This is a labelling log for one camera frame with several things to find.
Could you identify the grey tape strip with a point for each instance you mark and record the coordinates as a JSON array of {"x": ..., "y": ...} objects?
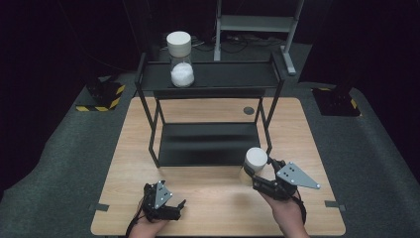
[
  {"x": 99, "y": 207},
  {"x": 334, "y": 205}
]

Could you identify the grey metal stand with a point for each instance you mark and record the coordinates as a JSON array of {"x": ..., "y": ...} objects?
[{"x": 256, "y": 23}]

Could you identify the black base with hazard tape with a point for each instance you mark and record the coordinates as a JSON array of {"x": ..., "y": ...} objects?
[
  {"x": 102, "y": 95},
  {"x": 336, "y": 100}
]

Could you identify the person's left hand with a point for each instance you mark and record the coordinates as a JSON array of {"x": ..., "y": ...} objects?
[{"x": 145, "y": 229}]

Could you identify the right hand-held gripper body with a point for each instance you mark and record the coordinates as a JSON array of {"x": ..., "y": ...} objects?
[{"x": 295, "y": 177}]

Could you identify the black metal two-tier shelf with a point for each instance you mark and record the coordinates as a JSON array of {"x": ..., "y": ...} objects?
[{"x": 224, "y": 74}]

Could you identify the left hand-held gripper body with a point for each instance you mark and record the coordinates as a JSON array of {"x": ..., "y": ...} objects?
[{"x": 162, "y": 196}]

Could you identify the jar of yellowish contents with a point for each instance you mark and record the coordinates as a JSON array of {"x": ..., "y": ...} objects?
[{"x": 256, "y": 158}]

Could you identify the round dark table grommet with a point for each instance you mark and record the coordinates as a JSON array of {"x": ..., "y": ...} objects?
[{"x": 249, "y": 110}]

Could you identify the jar of white powder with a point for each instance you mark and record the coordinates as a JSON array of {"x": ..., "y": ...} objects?
[{"x": 182, "y": 74}]

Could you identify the person's right hand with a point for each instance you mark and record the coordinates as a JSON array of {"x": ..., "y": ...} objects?
[{"x": 287, "y": 211}]

